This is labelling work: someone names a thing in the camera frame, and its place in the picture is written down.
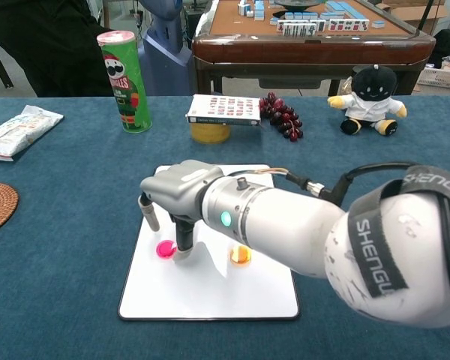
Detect white book with picture grid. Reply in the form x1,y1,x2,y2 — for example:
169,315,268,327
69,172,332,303
185,94,263,128

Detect black mahjong table dome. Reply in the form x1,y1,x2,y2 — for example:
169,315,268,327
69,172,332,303
273,0,326,11

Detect brown mahjong table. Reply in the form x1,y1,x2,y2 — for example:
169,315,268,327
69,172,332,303
190,0,437,97

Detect yellow round container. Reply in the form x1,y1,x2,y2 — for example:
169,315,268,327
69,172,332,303
190,122,232,145

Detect white plastic basket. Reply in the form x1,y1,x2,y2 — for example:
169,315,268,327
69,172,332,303
416,61,450,91

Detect blue backed mahjong tile row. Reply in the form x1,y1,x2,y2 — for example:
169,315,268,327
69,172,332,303
268,10,346,20
324,0,358,15

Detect dark red grape bunch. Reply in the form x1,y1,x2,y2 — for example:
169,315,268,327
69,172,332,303
258,91,305,143

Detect white snack bag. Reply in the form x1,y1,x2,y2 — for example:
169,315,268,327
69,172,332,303
0,104,65,163

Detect white rectangular board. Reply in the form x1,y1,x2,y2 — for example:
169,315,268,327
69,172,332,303
117,163,300,322

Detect mahjong tiles with green prints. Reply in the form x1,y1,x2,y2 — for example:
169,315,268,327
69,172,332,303
276,19,326,38

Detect person in black clothes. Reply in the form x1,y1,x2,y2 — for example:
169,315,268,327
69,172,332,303
0,0,116,98

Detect right arm wrist cable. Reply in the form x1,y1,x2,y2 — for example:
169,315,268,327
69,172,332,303
224,161,421,206

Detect mahjong tiles with red prints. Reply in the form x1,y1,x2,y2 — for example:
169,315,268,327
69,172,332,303
325,18,371,32

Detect blue tablecloth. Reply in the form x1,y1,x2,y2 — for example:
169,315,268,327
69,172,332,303
0,95,450,360

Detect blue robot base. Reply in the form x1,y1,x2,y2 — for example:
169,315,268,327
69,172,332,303
138,0,196,97

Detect dark wooden leg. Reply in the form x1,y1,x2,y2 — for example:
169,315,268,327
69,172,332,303
0,33,15,89

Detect brown cardboard boxes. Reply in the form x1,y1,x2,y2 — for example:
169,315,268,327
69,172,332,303
382,0,450,37

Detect black bag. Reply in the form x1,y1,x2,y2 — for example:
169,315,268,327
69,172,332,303
430,28,450,70

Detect green Pringles can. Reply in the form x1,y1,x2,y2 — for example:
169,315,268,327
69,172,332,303
96,29,154,134

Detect stacked blue white mahjong tiles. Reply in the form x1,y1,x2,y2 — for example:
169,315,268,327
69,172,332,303
236,0,266,20

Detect black-headed plush toy white coat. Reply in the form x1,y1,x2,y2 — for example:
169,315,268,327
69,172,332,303
326,64,408,137

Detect pink round token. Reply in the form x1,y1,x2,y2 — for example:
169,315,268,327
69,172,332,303
155,239,178,260

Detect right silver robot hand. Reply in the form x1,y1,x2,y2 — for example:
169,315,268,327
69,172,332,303
137,159,226,265

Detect orange round token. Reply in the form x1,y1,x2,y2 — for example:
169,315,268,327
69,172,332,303
229,245,253,266

